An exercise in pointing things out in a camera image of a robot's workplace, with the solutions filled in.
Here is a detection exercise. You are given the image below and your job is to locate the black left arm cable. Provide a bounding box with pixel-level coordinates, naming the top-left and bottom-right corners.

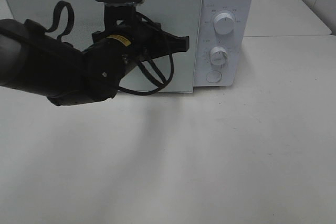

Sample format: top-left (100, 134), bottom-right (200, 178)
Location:
top-left (47, 1), bottom-right (174, 96)

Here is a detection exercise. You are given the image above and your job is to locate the round white door button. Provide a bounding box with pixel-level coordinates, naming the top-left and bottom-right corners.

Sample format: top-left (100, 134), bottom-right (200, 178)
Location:
top-left (206, 70), bottom-right (222, 83)

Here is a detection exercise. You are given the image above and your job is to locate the lower white timer knob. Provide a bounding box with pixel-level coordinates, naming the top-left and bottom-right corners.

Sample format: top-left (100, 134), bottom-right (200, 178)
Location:
top-left (209, 46), bottom-right (228, 66)

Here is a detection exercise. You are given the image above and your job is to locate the upper white power knob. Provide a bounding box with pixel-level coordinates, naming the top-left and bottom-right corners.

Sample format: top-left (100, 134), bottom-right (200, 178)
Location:
top-left (213, 10), bottom-right (235, 35)

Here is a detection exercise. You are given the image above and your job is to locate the white microwave door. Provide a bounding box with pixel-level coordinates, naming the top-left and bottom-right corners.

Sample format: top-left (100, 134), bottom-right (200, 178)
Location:
top-left (6, 0), bottom-right (202, 93)

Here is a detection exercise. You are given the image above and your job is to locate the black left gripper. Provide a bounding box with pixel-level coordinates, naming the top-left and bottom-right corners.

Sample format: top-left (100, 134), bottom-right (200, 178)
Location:
top-left (92, 5), bottom-right (190, 59)

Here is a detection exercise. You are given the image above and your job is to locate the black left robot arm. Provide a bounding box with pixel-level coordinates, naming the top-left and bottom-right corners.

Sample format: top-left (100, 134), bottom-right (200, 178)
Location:
top-left (1, 1), bottom-right (190, 106)

